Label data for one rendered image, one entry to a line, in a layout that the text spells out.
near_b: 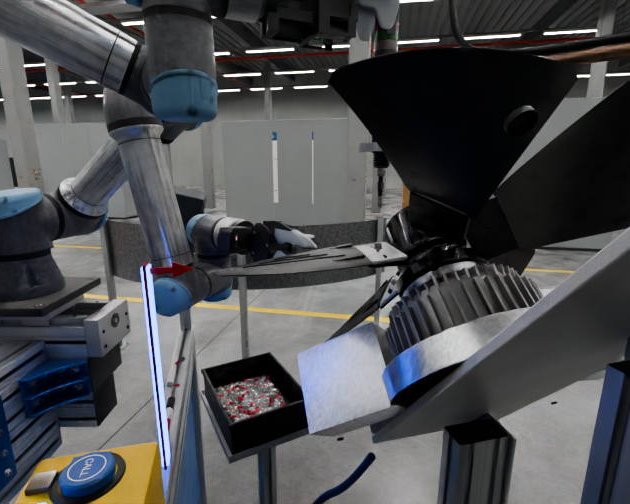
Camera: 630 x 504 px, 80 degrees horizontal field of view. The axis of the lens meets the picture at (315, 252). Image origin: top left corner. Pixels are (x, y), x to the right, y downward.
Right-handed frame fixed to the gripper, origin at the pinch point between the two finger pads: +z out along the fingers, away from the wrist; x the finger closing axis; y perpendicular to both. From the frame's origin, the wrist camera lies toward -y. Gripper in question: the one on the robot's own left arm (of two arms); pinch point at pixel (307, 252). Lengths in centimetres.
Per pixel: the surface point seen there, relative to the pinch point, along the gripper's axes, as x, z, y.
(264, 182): -26, -457, 423
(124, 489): 14.6, 13.5, -37.3
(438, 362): 7.7, 27.7, -9.1
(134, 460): 14.4, 11.0, -35.3
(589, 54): -26.2, 36.2, -0.6
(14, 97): -116, -655, 116
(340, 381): 18.4, 11.3, -3.4
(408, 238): -4.1, 15.5, 6.2
